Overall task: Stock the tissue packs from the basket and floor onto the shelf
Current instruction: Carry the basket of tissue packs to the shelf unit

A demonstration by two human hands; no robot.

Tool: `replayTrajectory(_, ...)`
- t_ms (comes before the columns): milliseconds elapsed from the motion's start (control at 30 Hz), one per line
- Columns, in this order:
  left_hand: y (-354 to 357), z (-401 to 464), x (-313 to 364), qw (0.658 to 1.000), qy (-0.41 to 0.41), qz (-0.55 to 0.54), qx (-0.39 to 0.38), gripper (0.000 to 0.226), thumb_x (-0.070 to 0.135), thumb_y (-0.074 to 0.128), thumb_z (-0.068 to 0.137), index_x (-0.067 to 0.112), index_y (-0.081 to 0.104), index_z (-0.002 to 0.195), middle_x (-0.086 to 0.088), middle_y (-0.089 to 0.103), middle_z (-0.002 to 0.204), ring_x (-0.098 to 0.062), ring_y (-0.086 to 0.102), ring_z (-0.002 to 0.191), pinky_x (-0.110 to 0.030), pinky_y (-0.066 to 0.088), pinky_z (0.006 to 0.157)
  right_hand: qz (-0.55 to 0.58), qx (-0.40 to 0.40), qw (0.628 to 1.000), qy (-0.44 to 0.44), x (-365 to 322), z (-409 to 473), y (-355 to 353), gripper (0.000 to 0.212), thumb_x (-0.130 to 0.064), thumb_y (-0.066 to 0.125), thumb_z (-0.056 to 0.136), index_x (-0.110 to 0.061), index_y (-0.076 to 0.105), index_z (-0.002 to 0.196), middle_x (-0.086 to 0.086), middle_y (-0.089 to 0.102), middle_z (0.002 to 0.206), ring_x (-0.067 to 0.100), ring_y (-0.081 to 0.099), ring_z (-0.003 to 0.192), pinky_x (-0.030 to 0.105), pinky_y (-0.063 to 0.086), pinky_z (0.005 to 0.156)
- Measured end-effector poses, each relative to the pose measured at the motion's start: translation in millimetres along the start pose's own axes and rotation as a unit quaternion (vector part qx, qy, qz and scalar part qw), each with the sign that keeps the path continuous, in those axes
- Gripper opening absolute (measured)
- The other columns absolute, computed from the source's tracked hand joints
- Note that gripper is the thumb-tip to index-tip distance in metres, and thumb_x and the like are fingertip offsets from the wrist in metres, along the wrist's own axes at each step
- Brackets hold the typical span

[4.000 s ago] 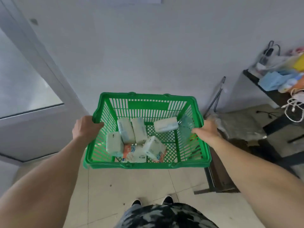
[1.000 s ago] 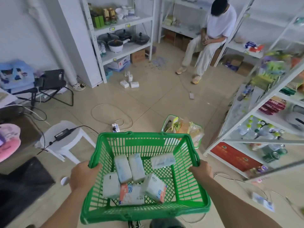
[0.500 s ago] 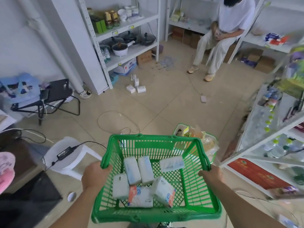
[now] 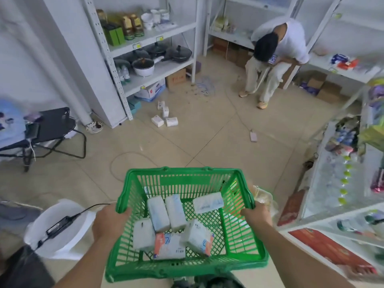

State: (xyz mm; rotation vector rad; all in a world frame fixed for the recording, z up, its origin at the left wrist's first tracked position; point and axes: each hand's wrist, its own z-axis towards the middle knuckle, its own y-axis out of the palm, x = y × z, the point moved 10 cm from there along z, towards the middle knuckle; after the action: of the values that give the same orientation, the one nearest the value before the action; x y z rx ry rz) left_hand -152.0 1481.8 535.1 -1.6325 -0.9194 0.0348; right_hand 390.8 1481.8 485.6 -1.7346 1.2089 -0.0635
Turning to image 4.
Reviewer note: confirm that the stack of brown cardboard boxes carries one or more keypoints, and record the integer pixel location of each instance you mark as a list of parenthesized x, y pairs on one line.
[(232, 50)]

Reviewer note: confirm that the red printed carton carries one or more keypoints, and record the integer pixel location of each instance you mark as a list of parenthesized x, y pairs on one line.
[(330, 250)]

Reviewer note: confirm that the green carton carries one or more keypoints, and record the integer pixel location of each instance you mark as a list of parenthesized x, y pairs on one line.
[(114, 35)]

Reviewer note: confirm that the white floor dish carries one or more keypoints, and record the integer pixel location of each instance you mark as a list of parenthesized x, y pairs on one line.
[(94, 127)]

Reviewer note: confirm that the group of white ceramic bowls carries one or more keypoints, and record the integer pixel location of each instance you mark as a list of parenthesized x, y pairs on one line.
[(156, 17)]

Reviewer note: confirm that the pile of white tissue packets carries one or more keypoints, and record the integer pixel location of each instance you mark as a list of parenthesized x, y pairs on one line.
[(175, 227)]

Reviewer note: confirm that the person's left hand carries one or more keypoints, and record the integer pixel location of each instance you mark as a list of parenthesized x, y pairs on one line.
[(108, 223)]

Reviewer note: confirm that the light blue printed cloth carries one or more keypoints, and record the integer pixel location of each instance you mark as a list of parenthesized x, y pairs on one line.
[(12, 121)]

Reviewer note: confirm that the small white tissue box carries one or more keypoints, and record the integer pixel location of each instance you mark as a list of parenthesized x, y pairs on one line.
[(172, 122), (161, 105), (157, 121), (165, 111)]

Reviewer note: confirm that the teal box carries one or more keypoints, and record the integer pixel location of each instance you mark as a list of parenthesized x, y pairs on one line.
[(134, 106)]

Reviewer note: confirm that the person's right forearm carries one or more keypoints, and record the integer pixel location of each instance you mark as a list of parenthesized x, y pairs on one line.
[(297, 260)]

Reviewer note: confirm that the white metal shelf unit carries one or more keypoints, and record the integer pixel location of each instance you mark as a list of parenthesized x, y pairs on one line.
[(237, 37), (168, 29), (345, 71)]

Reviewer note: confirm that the green plastic shopping basket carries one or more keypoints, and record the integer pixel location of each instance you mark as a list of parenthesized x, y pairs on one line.
[(234, 236)]

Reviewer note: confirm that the black cloth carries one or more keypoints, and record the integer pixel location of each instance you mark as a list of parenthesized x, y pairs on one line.
[(21, 268)]

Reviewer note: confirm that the clear plastic food packet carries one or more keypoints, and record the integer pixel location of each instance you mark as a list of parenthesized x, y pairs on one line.
[(265, 194)]

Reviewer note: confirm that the person's right thumb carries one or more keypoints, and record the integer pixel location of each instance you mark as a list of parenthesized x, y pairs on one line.
[(247, 212)]

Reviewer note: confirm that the row of clear water bottles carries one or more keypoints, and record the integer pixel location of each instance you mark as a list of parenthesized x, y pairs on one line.
[(339, 179)]

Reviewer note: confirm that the black frying pan with lid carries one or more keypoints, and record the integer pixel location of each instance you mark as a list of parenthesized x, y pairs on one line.
[(156, 51), (179, 53)]

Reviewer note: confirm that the red flat carton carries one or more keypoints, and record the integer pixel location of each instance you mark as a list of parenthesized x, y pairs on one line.
[(292, 207)]

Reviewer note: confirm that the open brown cardboard boxes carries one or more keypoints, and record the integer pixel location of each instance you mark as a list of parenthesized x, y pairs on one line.
[(325, 88)]

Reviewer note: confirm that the clear spray bottles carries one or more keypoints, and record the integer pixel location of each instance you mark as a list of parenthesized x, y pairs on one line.
[(123, 75)]

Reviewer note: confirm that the blue and red packets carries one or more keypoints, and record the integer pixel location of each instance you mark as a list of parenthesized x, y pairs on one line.
[(345, 61)]

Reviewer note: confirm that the person's left thumb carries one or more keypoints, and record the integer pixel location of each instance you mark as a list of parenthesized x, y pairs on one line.
[(123, 210)]

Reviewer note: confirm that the brown cardboard box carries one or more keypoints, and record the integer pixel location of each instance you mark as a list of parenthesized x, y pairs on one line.
[(175, 78)]

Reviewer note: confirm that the blue plastic packets heap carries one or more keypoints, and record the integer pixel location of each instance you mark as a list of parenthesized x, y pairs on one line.
[(205, 84)]

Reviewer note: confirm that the yellow cooking oil bottle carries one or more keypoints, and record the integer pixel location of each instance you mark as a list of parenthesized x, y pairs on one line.
[(138, 25), (128, 28)]

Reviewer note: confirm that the white glass-fronted shelf unit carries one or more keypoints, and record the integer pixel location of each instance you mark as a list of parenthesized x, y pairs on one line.
[(318, 206)]

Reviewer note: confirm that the white and blue carton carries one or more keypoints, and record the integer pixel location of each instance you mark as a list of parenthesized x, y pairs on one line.
[(151, 91)]

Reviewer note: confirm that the white cooking pot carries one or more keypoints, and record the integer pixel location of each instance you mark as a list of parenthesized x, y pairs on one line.
[(143, 67)]

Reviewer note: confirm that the person's right hand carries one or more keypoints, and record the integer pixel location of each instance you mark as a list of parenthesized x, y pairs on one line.
[(259, 215)]

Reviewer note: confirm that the person's left forearm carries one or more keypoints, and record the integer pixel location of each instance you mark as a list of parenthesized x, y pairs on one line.
[(81, 265)]

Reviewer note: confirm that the black folding chair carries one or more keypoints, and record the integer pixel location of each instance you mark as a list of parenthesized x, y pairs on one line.
[(51, 128)]

